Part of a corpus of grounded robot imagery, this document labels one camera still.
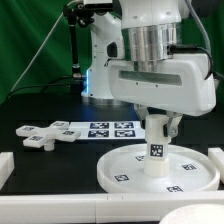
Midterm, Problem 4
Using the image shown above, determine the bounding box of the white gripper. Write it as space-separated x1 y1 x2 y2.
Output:
108 54 216 138

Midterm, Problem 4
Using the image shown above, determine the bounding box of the white left block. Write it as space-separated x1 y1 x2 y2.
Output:
0 152 14 190

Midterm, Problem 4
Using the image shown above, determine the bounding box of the overhead camera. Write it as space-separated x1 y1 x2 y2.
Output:
83 0 119 11

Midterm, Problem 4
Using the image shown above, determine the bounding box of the white block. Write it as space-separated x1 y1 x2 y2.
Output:
0 152 14 190
208 147 224 184

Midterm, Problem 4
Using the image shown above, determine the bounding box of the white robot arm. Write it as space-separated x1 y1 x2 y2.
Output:
83 0 216 137

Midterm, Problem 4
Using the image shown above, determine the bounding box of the white round table top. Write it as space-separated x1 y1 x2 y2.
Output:
97 144 220 193

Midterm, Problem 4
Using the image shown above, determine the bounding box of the white front rail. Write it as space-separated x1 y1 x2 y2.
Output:
0 190 224 224

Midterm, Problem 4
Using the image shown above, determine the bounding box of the white cross-shaped table base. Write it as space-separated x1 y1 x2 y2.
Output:
16 121 81 151

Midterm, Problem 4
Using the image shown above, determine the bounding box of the white right block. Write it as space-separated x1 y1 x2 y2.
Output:
208 147 224 184

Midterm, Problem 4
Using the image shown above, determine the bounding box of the black cable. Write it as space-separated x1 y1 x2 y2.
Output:
6 75 87 100

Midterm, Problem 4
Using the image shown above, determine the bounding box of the white round object corner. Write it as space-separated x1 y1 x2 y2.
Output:
159 204 224 224

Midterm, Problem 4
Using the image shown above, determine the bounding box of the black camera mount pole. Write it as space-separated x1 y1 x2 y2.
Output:
62 3 96 80

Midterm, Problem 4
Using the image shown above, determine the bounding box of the white marker sheet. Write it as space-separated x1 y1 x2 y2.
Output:
69 121 145 140

